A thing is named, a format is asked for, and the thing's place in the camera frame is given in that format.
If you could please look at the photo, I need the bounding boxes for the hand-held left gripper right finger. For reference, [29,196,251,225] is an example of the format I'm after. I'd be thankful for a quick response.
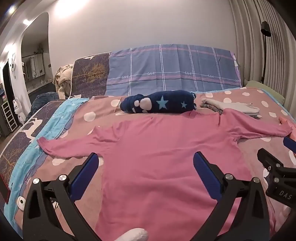
[193,152,271,241]

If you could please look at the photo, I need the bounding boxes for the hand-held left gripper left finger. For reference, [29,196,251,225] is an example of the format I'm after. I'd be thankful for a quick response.
[22,152,102,241]

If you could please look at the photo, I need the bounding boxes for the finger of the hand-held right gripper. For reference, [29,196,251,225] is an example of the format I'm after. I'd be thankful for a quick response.
[283,137,296,154]
[257,148,294,186]

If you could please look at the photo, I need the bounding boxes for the pink long-sleeve shirt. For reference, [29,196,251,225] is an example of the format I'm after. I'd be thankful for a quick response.
[37,109,295,241]

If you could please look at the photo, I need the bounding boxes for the beige clothes pile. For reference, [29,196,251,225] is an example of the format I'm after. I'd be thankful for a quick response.
[53,65,74,99]

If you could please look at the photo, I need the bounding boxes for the peach pink garment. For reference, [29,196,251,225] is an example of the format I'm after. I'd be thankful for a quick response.
[279,115,296,130]

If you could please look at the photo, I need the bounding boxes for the folded light grey garment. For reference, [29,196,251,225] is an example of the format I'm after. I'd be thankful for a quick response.
[201,98,260,116]

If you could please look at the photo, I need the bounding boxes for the pink polka dot bedsheet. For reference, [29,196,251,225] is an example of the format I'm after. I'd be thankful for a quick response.
[0,87,296,241]

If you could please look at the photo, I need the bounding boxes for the white fuzzy cloth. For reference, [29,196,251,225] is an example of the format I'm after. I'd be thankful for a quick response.
[116,228,148,241]

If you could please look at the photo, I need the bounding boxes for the black device with red edge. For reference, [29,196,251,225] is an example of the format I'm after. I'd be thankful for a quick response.
[0,174,11,204]

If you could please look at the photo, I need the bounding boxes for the navy star-print garment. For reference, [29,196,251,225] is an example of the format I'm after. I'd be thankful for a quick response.
[120,91,196,114]

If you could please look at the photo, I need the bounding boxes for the pale pleated curtain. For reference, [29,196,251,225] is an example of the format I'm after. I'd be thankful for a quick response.
[229,0,296,105]

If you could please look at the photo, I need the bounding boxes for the blue knit blanket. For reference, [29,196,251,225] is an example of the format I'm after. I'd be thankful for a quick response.
[31,91,67,116]

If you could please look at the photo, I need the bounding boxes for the white cat figurine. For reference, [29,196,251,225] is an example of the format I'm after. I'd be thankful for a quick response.
[13,97,26,123]

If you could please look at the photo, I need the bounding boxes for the white rack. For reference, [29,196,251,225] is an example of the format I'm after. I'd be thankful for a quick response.
[1,101,15,132]

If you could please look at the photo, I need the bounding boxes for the dark pillow with gold tree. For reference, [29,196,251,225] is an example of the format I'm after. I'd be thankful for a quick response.
[69,52,111,98]

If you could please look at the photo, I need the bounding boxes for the blue plaid sheet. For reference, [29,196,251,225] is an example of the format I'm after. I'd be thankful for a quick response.
[105,44,242,96]

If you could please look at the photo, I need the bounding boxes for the black floor lamp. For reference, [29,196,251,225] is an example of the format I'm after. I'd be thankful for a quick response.
[260,21,272,84]

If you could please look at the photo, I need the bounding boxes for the black television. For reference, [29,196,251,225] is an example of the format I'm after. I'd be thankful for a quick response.
[2,59,13,101]

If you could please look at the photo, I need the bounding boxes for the white wall clock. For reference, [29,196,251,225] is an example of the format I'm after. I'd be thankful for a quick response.
[9,54,18,77]

